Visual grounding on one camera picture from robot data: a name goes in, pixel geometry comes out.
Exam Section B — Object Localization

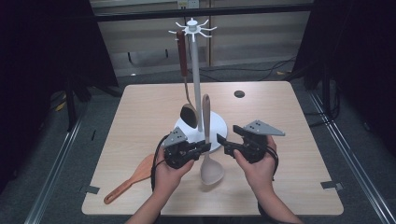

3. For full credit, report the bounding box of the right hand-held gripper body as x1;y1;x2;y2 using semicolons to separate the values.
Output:
236;119;286;164

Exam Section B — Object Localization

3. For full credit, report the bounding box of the beige silicone ladle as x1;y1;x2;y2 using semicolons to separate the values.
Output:
199;93;225;187

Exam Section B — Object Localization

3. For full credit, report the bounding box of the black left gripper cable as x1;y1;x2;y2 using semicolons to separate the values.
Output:
150;133;171;192

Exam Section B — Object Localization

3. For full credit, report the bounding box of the black metal stand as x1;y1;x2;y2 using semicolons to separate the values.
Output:
303;69;342;129
64;76;92;133

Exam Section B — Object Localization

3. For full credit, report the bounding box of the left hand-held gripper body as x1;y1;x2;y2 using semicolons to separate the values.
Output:
162;126;204;170

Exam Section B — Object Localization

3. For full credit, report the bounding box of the grey tape piece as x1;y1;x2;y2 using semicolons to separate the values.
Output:
320;181;344;191
81;185;101;195

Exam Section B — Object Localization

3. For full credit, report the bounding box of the white utensil rack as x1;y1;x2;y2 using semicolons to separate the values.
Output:
168;17;229;154

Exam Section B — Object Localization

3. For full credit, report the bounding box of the wooden-handled metal ladle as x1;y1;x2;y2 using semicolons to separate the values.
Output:
176;29;200;130

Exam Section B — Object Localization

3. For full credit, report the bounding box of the white wall socket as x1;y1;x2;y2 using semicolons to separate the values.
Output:
177;0;200;9

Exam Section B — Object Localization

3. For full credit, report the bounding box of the person's left hand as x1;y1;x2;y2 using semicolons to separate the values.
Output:
153;152;195;195

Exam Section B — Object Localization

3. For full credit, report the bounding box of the person's right hand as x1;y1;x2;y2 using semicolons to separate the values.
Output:
233;136;278;195

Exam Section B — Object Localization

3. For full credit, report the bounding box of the metal floor rail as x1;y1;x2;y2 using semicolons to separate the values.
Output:
23;115;87;224
307;90;396;224

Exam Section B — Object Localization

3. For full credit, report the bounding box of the black horizontal bar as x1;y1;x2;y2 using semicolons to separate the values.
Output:
92;3;315;22

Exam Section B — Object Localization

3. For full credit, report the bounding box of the black floor cable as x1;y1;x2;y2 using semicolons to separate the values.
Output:
186;55;297;82

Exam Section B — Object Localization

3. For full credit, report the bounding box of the black curtain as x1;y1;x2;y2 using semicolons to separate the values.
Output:
0;0;120;190
292;0;396;157

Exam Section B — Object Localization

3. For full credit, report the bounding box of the orange wooden rice paddle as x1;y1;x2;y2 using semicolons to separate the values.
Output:
103;153;156;205

